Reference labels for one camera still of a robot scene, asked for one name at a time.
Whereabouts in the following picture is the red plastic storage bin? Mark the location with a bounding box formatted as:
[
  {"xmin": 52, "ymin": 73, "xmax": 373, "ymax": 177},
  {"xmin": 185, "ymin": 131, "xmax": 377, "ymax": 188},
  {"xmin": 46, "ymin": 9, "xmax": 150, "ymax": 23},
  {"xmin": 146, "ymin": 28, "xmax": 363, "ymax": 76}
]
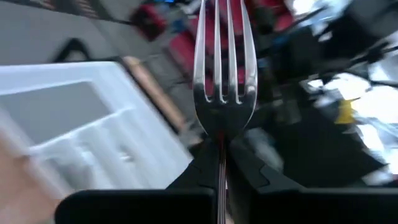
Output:
[{"xmin": 130, "ymin": 3, "xmax": 169, "ymax": 42}]

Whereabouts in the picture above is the white cutlery tray organizer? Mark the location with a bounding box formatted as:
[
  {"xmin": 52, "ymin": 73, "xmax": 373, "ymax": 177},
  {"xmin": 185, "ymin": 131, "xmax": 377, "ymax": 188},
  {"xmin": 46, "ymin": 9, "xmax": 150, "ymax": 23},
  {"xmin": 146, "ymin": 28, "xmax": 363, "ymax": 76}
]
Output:
[{"xmin": 0, "ymin": 60, "xmax": 194, "ymax": 202}]

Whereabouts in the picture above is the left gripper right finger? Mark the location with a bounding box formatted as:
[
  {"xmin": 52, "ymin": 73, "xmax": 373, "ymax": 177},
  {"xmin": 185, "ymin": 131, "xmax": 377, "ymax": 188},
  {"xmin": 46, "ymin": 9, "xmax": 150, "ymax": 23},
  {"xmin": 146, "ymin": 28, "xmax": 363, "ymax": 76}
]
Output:
[{"xmin": 226, "ymin": 138, "xmax": 398, "ymax": 224}]

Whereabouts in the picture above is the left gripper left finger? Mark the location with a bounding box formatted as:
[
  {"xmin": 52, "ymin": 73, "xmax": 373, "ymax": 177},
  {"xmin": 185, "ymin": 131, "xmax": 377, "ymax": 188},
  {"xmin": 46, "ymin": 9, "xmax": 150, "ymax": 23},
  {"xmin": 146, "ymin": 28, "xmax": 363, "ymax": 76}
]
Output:
[{"xmin": 55, "ymin": 136, "xmax": 220, "ymax": 224}]

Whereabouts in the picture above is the scattered silver cutlery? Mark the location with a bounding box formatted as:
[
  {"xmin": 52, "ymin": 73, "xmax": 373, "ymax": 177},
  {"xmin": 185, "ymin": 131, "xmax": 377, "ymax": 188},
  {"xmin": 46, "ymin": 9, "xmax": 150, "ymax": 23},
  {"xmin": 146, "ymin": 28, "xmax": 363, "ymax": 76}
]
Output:
[{"xmin": 51, "ymin": 37, "xmax": 94, "ymax": 65}]

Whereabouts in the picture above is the silver fork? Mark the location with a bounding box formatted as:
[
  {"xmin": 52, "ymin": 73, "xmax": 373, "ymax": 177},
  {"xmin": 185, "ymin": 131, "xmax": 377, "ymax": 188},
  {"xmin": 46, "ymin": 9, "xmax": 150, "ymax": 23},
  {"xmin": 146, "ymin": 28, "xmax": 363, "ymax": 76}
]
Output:
[{"xmin": 192, "ymin": 0, "xmax": 259, "ymax": 224}]

